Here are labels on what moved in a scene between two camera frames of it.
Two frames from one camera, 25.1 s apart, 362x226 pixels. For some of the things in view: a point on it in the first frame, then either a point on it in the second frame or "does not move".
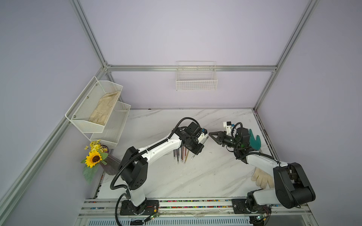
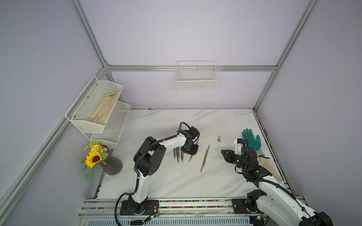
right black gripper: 218,140 → 229,156
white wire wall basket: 196,76 does not move
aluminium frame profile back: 190,67 does not move
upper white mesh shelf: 90,111 does not move
